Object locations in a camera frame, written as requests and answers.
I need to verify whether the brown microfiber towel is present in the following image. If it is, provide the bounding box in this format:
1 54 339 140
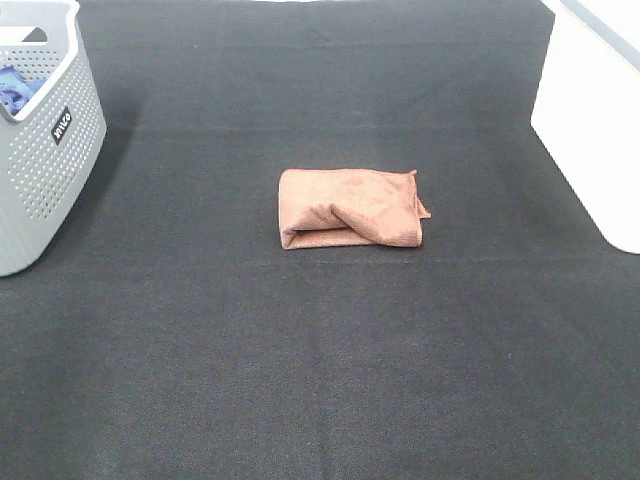
278 169 431 250

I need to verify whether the black table cover cloth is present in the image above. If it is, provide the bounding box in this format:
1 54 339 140
1 1 639 479

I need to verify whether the grey perforated laundry basket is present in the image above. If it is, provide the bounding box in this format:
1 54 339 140
1 1 107 276

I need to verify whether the white plastic basket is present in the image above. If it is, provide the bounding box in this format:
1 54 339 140
531 1 639 254

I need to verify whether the blue cloth in basket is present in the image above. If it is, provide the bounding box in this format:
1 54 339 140
1 66 44 115

